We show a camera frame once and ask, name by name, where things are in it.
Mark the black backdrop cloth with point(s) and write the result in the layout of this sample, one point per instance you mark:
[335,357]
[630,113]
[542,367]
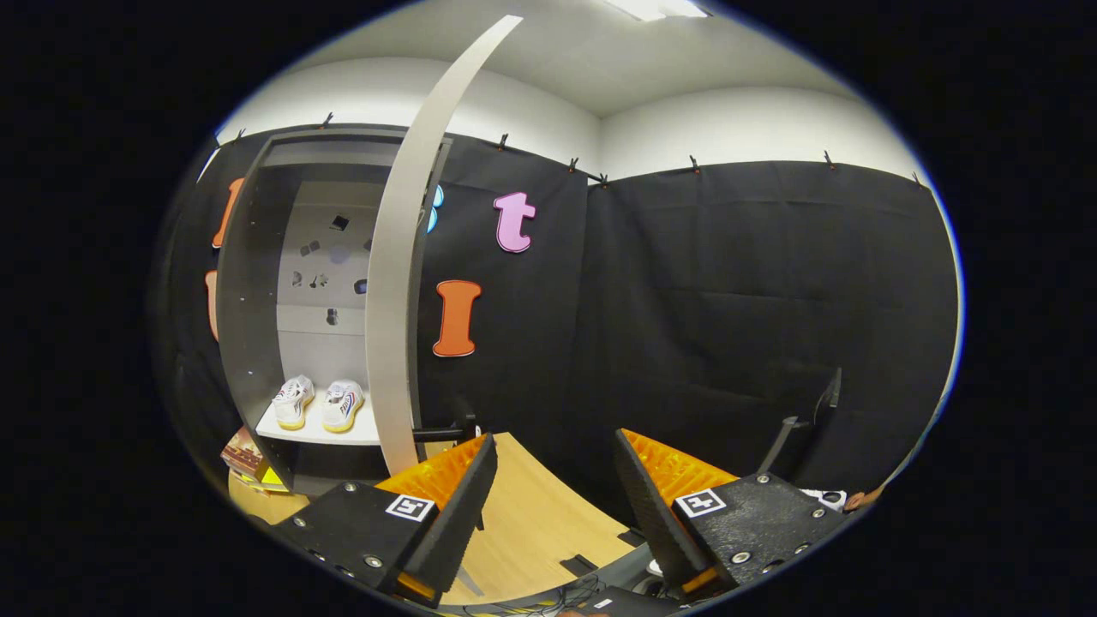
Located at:
[728,326]

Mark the row of black cloth clips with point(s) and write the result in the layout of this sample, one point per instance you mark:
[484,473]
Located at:
[503,140]

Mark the grey shoe cabinet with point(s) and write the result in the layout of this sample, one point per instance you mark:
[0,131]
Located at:
[257,326]

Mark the black stand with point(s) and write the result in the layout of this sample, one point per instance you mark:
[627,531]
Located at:
[830,394]

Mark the white striped shoe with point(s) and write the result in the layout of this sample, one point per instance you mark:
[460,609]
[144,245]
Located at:
[293,403]
[343,407]

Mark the beige shoe cabinet door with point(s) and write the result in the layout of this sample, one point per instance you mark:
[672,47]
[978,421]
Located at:
[394,300]

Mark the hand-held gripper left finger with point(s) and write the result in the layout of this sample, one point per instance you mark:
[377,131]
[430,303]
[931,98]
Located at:
[463,523]

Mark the ceiling light panel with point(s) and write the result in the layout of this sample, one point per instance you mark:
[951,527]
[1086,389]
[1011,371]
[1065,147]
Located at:
[656,7]

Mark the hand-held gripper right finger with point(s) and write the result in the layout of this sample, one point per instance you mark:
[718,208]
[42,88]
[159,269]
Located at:
[651,514]

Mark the brown cover book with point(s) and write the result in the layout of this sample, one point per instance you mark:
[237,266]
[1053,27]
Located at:
[242,454]

